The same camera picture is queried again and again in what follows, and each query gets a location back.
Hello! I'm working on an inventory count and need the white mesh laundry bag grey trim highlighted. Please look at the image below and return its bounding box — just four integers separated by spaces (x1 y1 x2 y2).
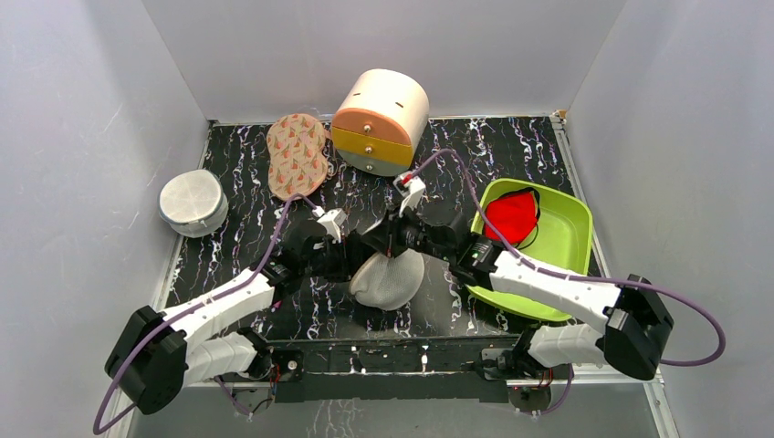
159 169 229 238

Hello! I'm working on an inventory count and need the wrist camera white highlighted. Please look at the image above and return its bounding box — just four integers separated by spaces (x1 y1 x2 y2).
312 206 348 244
393 172 426 217

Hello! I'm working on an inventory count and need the round drawer cabinet orange yellow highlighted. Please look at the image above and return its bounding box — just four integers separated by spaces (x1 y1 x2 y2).
331 68 430 177

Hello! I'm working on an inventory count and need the purple cable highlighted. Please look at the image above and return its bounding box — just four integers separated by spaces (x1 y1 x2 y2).
403 148 727 418
92 193 321 436

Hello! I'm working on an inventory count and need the green plastic basin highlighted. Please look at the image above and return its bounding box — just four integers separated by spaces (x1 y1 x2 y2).
467 178 593 322

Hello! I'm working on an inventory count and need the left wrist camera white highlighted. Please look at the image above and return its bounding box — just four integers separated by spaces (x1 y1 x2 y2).
312 206 348 244

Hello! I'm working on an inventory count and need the red bra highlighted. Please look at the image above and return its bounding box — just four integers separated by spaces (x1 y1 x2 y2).
483 187 540 247

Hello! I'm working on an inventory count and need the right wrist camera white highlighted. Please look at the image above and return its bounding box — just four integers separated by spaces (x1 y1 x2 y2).
393 172 426 217

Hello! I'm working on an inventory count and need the aluminium frame rail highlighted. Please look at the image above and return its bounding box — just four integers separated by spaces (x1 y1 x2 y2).
495 341 659 386

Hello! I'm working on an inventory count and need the peach patterned fabric pouch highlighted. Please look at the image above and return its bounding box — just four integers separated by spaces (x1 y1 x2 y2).
266 113 329 201

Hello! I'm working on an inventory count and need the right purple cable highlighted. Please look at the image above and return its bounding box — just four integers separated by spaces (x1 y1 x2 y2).
403 148 727 418

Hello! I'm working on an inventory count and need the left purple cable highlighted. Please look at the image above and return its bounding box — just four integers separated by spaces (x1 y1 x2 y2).
92 193 321 436

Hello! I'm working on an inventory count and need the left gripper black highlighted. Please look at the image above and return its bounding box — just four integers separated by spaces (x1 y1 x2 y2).
301 236 367 284

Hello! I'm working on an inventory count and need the white mesh laundry bag beige zipper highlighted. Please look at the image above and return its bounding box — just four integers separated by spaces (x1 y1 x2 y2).
349 249 424 311

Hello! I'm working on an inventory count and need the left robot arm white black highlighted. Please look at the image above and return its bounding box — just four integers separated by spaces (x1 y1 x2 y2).
105 220 372 414

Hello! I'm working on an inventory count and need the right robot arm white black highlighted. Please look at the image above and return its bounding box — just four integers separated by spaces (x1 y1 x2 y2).
361 208 674 381

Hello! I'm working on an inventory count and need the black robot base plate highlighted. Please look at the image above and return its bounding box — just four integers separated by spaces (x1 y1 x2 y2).
273 336 521 403

